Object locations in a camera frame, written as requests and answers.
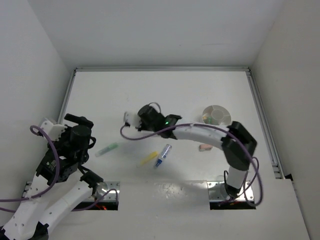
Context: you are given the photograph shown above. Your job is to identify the metal base plate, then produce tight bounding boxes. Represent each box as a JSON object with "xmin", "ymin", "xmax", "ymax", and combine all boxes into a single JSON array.
[
  {"xmin": 207, "ymin": 181, "xmax": 255, "ymax": 203},
  {"xmin": 94, "ymin": 181, "xmax": 120, "ymax": 202}
]

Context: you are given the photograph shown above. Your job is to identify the yellow highlighter pen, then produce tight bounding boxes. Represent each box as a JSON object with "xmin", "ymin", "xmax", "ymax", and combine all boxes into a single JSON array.
[{"xmin": 139, "ymin": 151, "xmax": 159, "ymax": 166}]

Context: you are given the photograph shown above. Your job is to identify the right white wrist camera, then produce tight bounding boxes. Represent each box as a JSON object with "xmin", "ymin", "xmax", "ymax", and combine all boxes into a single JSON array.
[{"xmin": 123, "ymin": 111, "xmax": 141, "ymax": 129}]

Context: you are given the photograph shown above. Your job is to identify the aluminium frame rail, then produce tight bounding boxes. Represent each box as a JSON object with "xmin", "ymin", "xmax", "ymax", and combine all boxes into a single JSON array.
[
  {"xmin": 74, "ymin": 66, "xmax": 250, "ymax": 72},
  {"xmin": 246, "ymin": 68, "xmax": 286, "ymax": 179},
  {"xmin": 42, "ymin": 68, "xmax": 77, "ymax": 180}
]

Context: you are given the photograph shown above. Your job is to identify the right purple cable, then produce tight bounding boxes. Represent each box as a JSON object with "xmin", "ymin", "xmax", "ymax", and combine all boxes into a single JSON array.
[{"xmin": 119, "ymin": 123, "xmax": 263, "ymax": 207}]

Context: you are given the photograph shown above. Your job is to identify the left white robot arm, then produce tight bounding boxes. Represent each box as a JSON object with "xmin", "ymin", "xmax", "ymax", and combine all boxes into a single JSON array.
[{"xmin": 0, "ymin": 113, "xmax": 103, "ymax": 240}]

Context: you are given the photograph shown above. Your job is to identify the pink eraser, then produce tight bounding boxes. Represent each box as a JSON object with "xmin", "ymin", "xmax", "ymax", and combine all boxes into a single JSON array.
[{"xmin": 199, "ymin": 144, "xmax": 213, "ymax": 152}]

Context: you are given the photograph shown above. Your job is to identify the aluminium frame rail right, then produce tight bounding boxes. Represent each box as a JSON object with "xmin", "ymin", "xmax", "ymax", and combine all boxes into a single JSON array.
[{"xmin": 246, "ymin": 68, "xmax": 286, "ymax": 179}]

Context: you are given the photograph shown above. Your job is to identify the aluminium frame rail back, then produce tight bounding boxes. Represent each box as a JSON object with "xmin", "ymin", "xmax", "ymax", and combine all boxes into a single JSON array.
[{"xmin": 74, "ymin": 66, "xmax": 250, "ymax": 72}]

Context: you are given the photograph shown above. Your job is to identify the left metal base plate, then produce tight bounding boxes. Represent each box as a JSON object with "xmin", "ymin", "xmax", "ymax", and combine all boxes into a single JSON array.
[{"xmin": 94, "ymin": 181, "xmax": 120, "ymax": 202}]

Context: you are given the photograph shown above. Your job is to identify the white round divided container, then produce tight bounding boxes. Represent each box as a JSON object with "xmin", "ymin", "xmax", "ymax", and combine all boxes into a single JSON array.
[{"xmin": 202, "ymin": 105, "xmax": 232, "ymax": 126}]

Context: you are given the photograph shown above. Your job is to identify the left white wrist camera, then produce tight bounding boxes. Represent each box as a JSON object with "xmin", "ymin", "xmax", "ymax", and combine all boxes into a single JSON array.
[{"xmin": 39, "ymin": 117, "xmax": 67, "ymax": 141}]

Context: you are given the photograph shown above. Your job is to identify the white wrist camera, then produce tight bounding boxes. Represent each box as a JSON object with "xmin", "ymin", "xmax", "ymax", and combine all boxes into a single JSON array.
[
  {"xmin": 123, "ymin": 111, "xmax": 141, "ymax": 129},
  {"xmin": 39, "ymin": 117, "xmax": 67, "ymax": 141}
]

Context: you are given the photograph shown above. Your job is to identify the green highlighter pen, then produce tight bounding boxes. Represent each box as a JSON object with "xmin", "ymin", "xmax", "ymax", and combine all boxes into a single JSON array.
[{"xmin": 95, "ymin": 142, "xmax": 118, "ymax": 158}]

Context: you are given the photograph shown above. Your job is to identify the aluminium frame rail left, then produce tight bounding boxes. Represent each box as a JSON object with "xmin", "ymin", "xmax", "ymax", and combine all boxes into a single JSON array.
[{"xmin": 42, "ymin": 68, "xmax": 77, "ymax": 180}]

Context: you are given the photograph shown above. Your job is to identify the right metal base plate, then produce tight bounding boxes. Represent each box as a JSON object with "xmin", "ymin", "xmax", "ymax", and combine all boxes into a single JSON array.
[{"xmin": 207, "ymin": 181, "xmax": 255, "ymax": 203}]

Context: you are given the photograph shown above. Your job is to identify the clear glue stick blue cap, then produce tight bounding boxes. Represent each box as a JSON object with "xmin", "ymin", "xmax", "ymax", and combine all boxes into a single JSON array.
[{"xmin": 154, "ymin": 144, "xmax": 172, "ymax": 169}]

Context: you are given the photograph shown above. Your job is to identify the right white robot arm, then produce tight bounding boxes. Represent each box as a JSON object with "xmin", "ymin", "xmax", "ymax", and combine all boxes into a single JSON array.
[{"xmin": 132, "ymin": 105, "xmax": 257, "ymax": 198}]

